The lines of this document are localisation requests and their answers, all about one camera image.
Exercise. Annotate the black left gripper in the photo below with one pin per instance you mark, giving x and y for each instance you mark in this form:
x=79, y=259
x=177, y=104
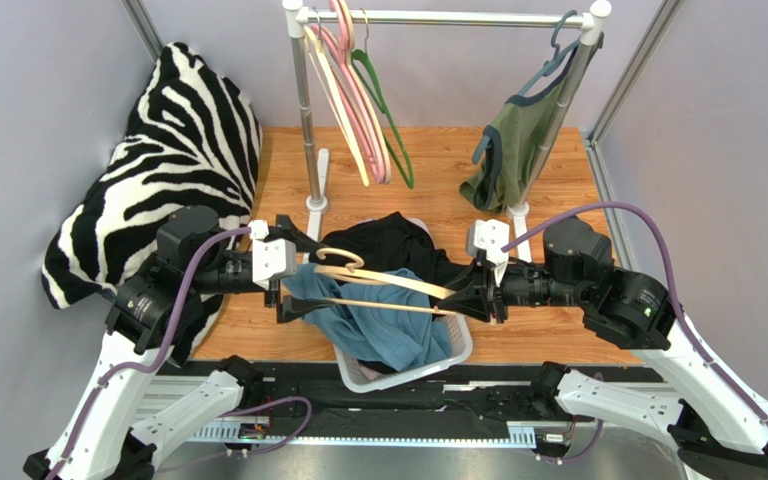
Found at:
x=292, y=307

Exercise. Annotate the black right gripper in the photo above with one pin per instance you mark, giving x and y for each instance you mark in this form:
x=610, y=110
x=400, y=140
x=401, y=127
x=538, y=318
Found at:
x=490, y=291

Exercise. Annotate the wooden hanger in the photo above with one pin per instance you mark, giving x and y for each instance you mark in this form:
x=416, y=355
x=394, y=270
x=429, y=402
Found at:
x=353, y=272

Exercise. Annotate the blue ribbed tank top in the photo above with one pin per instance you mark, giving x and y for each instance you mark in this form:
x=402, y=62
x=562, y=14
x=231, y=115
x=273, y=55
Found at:
x=398, y=340

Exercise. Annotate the pink lilac tank top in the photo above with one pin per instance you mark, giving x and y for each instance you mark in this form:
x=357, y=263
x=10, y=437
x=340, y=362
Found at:
x=368, y=373

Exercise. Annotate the olive green tank top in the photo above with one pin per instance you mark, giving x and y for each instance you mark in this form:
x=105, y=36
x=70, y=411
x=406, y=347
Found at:
x=515, y=146

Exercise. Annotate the green hanger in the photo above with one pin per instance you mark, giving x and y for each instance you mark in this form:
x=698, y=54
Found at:
x=394, y=144

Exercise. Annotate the pink plastic hanger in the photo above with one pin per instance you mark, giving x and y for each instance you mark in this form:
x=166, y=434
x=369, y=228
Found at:
x=352, y=105

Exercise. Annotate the beige hanger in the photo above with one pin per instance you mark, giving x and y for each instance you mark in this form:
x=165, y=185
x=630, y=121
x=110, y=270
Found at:
x=378, y=161

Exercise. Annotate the cream white hanger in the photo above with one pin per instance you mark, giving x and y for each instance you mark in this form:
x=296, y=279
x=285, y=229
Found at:
x=338, y=100

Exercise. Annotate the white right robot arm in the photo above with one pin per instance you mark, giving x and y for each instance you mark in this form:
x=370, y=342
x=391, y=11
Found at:
x=713, y=421

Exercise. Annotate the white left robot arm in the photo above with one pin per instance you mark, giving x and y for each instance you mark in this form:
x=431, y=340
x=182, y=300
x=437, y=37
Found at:
x=154, y=311

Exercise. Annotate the white plastic laundry basket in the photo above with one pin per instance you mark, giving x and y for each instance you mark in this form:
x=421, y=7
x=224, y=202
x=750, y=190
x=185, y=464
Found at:
x=461, y=349

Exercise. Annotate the zebra striped pillow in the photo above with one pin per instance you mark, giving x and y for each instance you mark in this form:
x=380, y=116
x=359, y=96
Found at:
x=192, y=139

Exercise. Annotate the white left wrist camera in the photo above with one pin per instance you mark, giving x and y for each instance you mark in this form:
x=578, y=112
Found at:
x=273, y=254

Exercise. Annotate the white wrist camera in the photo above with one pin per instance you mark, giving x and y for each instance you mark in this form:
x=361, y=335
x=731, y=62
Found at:
x=490, y=237
x=273, y=254

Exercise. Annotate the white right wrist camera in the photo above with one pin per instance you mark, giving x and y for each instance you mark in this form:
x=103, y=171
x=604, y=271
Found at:
x=490, y=237

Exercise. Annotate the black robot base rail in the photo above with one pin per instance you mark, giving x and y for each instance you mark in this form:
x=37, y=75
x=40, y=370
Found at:
x=472, y=405

